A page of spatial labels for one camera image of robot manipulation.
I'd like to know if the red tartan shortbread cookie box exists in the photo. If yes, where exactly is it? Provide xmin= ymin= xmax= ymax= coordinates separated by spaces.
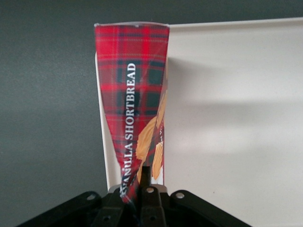
xmin=93 ymin=21 xmax=171 ymax=207

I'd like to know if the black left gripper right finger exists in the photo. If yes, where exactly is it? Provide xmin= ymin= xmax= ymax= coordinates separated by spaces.
xmin=139 ymin=166 xmax=167 ymax=227

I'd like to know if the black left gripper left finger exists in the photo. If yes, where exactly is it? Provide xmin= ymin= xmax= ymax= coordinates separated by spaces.
xmin=91 ymin=188 xmax=129 ymax=227

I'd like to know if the white rectangular tray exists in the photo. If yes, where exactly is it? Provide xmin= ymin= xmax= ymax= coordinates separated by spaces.
xmin=95 ymin=16 xmax=303 ymax=227

